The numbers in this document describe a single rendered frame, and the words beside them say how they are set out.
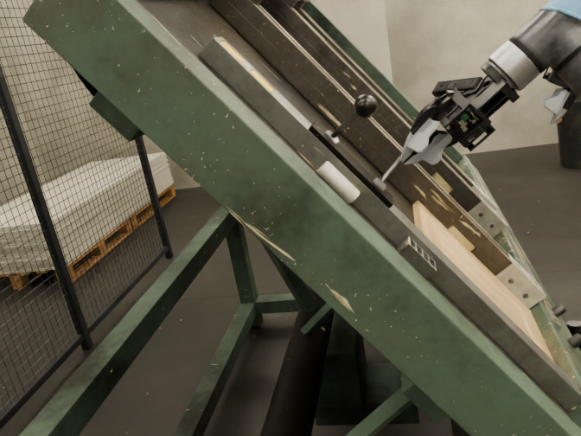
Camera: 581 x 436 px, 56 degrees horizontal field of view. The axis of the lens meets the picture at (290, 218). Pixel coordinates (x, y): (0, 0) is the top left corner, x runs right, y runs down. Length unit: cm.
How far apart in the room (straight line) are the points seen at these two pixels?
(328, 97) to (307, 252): 63
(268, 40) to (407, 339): 79
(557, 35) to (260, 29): 65
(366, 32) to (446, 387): 435
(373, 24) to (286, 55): 371
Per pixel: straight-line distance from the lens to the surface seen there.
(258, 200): 72
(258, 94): 95
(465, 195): 187
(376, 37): 499
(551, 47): 95
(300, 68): 130
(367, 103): 88
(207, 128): 72
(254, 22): 132
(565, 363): 131
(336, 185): 93
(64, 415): 166
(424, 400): 93
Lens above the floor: 164
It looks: 19 degrees down
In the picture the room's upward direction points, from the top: 10 degrees counter-clockwise
